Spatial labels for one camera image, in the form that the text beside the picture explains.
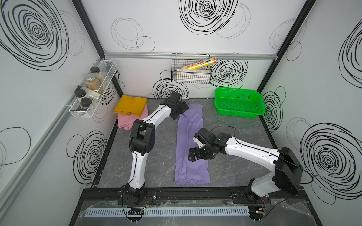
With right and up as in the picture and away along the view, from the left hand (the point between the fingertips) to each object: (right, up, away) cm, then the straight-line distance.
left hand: (184, 110), depth 99 cm
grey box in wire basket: (+6, +21, -12) cm, 25 cm away
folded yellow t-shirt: (-42, +4, +5) cm, 43 cm away
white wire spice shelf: (-53, +29, -2) cm, 60 cm away
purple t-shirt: (+2, -36, -19) cm, 41 cm away
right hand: (+5, -27, -21) cm, 35 cm away
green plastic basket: (+47, +6, +20) cm, 51 cm away
